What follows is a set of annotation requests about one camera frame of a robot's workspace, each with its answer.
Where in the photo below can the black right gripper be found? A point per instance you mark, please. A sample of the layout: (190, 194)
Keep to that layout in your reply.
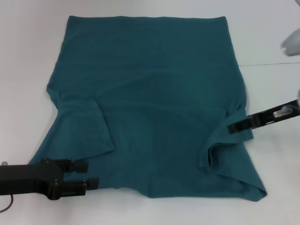
(274, 114)

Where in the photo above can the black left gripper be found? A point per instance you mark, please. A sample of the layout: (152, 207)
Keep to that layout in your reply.
(28, 178)

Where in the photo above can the teal blue shirt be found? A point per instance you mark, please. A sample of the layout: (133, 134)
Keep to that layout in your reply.
(145, 98)

